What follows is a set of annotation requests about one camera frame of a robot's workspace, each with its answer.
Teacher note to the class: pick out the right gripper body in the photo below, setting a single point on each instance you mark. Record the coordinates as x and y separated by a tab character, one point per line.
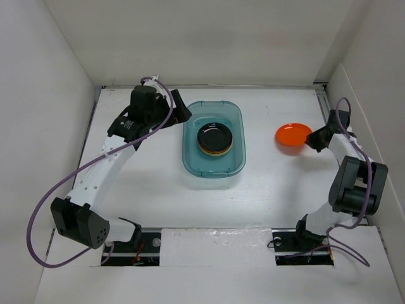
321	144

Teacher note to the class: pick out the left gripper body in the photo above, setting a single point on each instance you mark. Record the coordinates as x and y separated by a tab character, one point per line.
162	109

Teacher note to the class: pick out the orange plate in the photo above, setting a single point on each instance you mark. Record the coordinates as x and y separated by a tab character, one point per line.
211	150
290	139

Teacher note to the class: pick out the black plate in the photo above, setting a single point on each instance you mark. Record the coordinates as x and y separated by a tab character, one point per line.
214	135

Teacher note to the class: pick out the green plate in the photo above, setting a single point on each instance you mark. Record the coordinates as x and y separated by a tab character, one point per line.
215	154

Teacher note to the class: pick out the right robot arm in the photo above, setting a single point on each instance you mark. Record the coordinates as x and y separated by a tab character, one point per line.
356	190

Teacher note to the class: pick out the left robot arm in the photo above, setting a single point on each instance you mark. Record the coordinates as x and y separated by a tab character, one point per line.
78	215

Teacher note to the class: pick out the teal transparent plastic bin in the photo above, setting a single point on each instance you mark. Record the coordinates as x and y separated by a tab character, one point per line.
194	160

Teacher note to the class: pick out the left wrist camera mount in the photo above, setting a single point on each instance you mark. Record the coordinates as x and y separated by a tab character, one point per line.
153	81

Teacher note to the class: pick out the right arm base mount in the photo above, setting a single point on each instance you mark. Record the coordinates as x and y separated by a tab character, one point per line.
292	250

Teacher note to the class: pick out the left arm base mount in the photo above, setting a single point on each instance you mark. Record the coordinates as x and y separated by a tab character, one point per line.
147	254

